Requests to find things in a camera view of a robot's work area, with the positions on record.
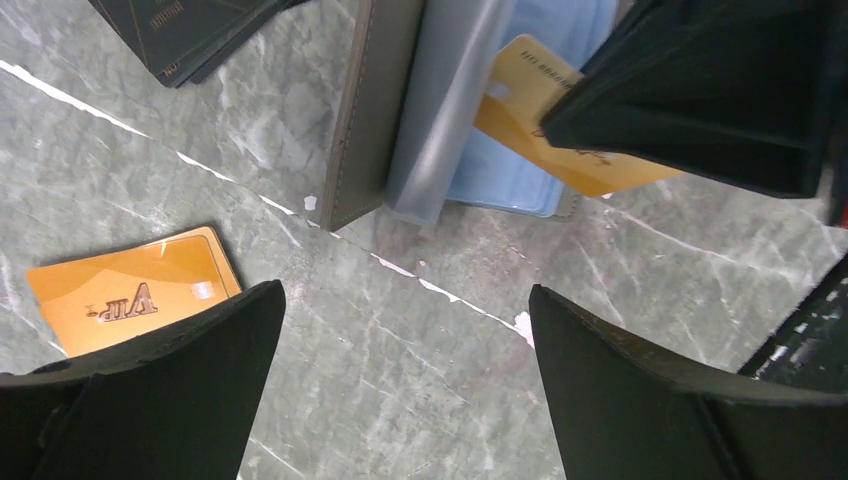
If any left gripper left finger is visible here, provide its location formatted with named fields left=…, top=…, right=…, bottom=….
left=1, top=280, right=286, bottom=479

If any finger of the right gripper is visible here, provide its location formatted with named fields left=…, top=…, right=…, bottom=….
left=546, top=1, right=847, bottom=199

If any black credit card stack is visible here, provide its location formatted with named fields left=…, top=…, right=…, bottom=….
left=90, top=0, right=301, bottom=88

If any gold credit card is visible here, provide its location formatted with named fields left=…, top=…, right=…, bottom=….
left=26, top=226, right=242, bottom=357
left=474, top=34, right=682, bottom=197

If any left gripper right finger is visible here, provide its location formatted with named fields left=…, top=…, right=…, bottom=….
left=529, top=285, right=847, bottom=479

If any grey card holder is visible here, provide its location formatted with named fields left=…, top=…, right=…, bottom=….
left=320, top=1, right=620, bottom=231

